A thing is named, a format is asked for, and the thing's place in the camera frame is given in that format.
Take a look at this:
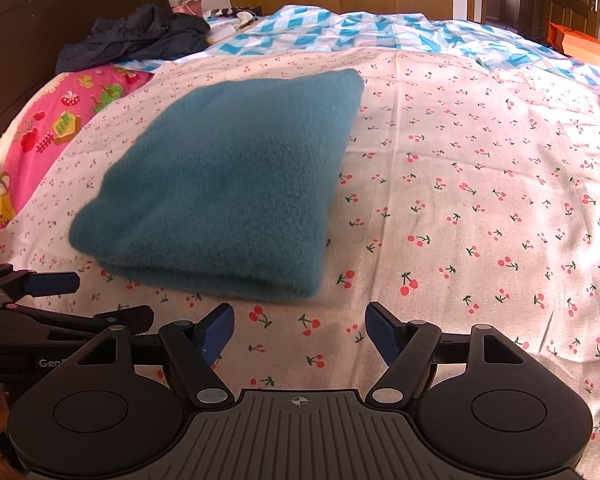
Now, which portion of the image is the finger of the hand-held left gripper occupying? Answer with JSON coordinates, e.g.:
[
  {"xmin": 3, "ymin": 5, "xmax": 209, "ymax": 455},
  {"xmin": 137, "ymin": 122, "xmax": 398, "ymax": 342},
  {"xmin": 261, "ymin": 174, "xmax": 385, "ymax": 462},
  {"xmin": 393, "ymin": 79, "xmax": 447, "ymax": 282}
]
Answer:
[
  {"xmin": 0, "ymin": 304, "xmax": 155, "ymax": 346},
  {"xmin": 0, "ymin": 264, "xmax": 80, "ymax": 306}
]

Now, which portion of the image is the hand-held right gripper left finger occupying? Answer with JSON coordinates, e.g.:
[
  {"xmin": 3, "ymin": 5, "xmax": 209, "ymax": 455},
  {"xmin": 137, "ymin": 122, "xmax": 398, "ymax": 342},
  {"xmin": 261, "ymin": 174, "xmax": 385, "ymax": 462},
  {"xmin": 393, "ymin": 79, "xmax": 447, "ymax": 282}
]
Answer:
[{"xmin": 74, "ymin": 302, "xmax": 237, "ymax": 408}]

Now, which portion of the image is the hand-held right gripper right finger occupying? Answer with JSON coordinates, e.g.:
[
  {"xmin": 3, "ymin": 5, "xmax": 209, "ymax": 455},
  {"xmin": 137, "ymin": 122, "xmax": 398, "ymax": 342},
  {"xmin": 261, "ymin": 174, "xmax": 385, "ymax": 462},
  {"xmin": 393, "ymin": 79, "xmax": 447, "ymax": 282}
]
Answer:
[{"xmin": 364, "ymin": 301, "xmax": 527, "ymax": 407}]

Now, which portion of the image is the teal towel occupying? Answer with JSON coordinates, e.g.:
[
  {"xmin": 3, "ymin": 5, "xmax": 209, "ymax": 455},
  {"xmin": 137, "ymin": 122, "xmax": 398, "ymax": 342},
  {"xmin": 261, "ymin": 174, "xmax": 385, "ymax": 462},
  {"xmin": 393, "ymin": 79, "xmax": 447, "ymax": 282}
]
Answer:
[{"xmin": 69, "ymin": 67, "xmax": 366, "ymax": 304}]

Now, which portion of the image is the white cherry print bedsheet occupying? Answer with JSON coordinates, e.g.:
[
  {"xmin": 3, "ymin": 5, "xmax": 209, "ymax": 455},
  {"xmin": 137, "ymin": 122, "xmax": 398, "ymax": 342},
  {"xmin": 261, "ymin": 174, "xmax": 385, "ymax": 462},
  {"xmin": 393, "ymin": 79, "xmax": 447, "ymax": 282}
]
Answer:
[{"xmin": 0, "ymin": 47, "xmax": 600, "ymax": 480}]

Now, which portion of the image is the pink cartoon pillow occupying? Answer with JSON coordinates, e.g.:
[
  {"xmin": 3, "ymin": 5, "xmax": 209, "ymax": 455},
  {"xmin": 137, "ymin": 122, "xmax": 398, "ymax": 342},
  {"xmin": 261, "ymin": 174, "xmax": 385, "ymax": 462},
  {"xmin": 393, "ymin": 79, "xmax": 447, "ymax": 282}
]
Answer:
[{"xmin": 0, "ymin": 62, "xmax": 157, "ymax": 256}]

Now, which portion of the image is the dark navy jacket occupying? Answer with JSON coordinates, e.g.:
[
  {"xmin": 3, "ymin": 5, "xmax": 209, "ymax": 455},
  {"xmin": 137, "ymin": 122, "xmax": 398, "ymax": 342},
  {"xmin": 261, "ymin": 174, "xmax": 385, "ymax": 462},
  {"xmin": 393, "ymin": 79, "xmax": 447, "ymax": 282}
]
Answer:
[{"xmin": 55, "ymin": 5, "xmax": 212, "ymax": 75}]

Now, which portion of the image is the dark brown headboard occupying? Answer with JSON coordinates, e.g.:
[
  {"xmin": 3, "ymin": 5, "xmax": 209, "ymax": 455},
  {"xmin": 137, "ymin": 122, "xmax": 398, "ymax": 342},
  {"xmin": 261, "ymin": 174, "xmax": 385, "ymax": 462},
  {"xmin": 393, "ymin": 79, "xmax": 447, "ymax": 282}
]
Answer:
[{"xmin": 0, "ymin": 0, "xmax": 174, "ymax": 167}]

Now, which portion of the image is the blue white checked quilt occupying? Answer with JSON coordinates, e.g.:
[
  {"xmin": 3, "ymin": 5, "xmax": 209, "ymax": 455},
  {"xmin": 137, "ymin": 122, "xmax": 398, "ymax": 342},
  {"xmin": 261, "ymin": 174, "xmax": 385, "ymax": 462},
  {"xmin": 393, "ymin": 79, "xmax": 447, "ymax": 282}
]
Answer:
[{"xmin": 115, "ymin": 4, "xmax": 600, "ymax": 92}]

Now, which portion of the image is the white bedside clutter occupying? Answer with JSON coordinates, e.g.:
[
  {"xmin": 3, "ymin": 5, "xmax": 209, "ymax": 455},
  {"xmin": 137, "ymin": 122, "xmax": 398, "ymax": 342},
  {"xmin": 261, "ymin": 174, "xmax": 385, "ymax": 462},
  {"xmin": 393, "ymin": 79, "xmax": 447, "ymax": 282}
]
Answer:
[{"xmin": 207, "ymin": 6, "xmax": 262, "ymax": 32}]

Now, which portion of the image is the orange paper bag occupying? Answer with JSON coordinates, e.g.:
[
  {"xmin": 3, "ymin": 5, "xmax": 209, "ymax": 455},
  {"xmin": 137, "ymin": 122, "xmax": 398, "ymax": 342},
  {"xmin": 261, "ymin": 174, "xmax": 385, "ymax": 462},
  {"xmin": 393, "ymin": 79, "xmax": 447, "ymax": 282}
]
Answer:
[{"xmin": 546, "ymin": 21, "xmax": 600, "ymax": 72}]

